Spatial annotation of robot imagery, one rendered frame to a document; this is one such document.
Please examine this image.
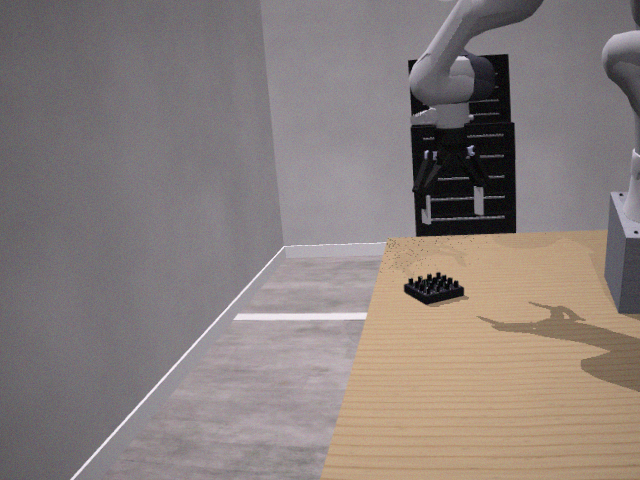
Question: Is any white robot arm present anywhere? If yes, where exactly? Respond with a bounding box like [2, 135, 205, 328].
[409, 0, 640, 223]

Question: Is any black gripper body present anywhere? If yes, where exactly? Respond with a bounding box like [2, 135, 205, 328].
[434, 127, 468, 169]

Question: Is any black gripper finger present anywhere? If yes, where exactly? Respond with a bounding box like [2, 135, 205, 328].
[412, 151, 454, 225]
[457, 146, 491, 215]

